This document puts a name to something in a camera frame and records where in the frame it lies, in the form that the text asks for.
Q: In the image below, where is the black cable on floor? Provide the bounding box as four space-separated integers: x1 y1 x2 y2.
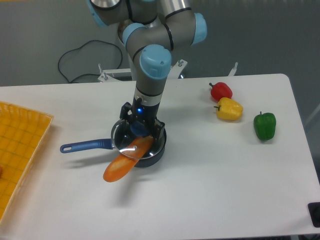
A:
57 39 123 84

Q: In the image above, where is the dark blue saucepan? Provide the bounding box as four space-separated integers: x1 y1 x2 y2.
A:
59 119 168 169

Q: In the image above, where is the glass pot lid blue knob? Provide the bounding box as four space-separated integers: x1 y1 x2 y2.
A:
111 120 167 160

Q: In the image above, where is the yellow woven basket tray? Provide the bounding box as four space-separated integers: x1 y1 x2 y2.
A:
0 101 54 222

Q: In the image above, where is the green bell pepper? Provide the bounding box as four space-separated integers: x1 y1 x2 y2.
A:
253 112 277 141

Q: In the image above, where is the orange toy baguette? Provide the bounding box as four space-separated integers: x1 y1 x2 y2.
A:
103 136 154 183

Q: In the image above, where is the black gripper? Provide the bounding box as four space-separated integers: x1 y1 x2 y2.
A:
119 98 165 142

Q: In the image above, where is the red bell pepper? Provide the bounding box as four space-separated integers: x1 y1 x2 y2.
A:
209 82 233 102

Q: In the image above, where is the black device at table edge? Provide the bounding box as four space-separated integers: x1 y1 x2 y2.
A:
307 202 320 228

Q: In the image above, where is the yellow bell pepper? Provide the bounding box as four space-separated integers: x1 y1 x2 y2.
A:
214 97 243 121

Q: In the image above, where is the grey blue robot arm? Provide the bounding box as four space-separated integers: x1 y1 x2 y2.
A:
87 0 207 140

